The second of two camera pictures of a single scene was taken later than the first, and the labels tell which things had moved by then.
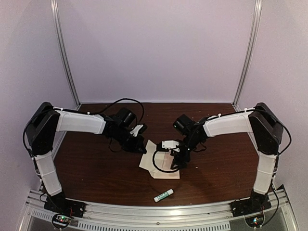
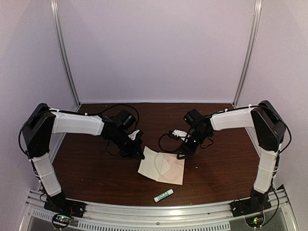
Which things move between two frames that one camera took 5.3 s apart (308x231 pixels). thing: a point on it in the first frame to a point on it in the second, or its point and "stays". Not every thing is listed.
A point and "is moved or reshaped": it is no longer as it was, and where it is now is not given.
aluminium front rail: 158,214 stays
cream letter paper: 147,161 is moved or reshaped
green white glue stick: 170,192 stays
